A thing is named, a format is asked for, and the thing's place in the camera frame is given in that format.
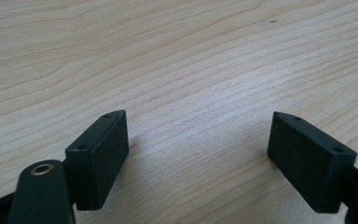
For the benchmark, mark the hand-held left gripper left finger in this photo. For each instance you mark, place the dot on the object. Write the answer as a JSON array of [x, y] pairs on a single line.
[[97, 165]]

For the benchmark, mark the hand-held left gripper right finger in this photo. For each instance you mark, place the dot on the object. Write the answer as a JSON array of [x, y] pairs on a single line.
[[307, 161]]

